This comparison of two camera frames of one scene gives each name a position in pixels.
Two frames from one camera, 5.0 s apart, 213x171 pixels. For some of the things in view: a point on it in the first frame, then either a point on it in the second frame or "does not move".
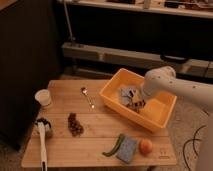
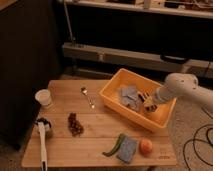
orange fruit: x=145 y=147 does not move
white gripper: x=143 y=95 → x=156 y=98
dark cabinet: x=30 y=56 does not move
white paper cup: x=43 y=97 does not move
